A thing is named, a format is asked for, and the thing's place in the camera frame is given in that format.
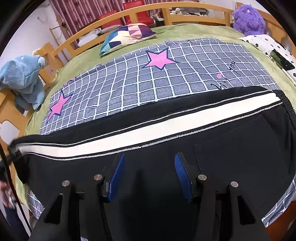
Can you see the light blue fleece garment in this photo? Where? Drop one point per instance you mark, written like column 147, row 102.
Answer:
column 22, row 76

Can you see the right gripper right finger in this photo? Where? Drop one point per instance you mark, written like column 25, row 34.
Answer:
column 188, row 177

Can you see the wooden bed frame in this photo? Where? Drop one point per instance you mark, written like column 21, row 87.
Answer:
column 161, row 127

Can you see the grey checkered star blanket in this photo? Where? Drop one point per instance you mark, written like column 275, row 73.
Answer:
column 160, row 72

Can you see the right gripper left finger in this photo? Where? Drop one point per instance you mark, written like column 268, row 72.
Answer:
column 113, row 178

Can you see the black pants white stripe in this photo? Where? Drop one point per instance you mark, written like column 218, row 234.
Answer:
column 242, row 141

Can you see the green fleece bed cover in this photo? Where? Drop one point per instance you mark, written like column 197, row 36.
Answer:
column 91, row 58

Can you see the white dotted pillow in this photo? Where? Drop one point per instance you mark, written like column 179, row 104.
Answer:
column 275, row 51

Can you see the maroon patterned curtain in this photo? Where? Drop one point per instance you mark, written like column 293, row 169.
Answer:
column 76, row 15

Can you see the colourful geometric pillow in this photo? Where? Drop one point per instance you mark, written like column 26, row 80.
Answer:
column 124, row 36

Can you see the purple plush toy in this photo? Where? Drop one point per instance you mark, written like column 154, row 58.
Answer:
column 248, row 21

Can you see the person's left hand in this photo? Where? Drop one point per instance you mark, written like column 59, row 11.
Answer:
column 7, row 195

